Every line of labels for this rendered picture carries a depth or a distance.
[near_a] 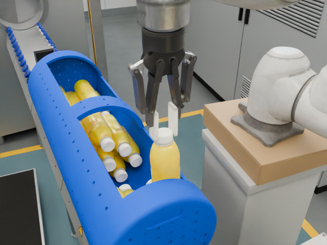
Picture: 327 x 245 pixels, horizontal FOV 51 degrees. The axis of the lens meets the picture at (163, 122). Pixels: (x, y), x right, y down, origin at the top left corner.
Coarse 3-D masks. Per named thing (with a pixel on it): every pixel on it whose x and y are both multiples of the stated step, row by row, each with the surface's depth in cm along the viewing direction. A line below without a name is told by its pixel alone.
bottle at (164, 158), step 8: (152, 144) 73; (160, 144) 71; (168, 144) 71; (176, 144) 73; (152, 152) 72; (160, 152) 71; (168, 152) 71; (176, 152) 72; (152, 160) 73; (160, 160) 71; (168, 160) 71; (176, 160) 72; (152, 168) 74; (160, 168) 72; (168, 168) 72; (176, 168) 73; (152, 176) 76; (160, 176) 74; (168, 176) 73; (176, 176) 75
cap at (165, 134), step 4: (160, 128) 73; (164, 128) 72; (168, 128) 72; (160, 132) 71; (164, 132) 71; (168, 132) 71; (172, 132) 71; (160, 136) 70; (164, 136) 70; (168, 136) 70; (172, 136) 71; (160, 140) 70; (164, 140) 70; (168, 140) 70
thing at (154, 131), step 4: (156, 112) 66; (156, 116) 66; (156, 120) 67; (156, 124) 67; (152, 128) 69; (156, 128) 68; (152, 132) 70; (156, 132) 68; (152, 136) 70; (156, 136) 69; (156, 140) 70
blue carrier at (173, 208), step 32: (64, 64) 133; (32, 96) 125; (64, 96) 104; (96, 96) 102; (64, 128) 95; (128, 128) 120; (64, 160) 90; (96, 160) 80; (96, 192) 75; (160, 192) 69; (192, 192) 72; (96, 224) 71; (128, 224) 65; (160, 224) 70; (192, 224) 75
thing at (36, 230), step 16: (0, 176) 229; (16, 176) 229; (32, 176) 229; (0, 192) 217; (16, 192) 217; (32, 192) 217; (0, 208) 206; (16, 208) 206; (32, 208) 206; (0, 224) 196; (16, 224) 196; (32, 224) 196; (0, 240) 187; (16, 240) 187; (32, 240) 187
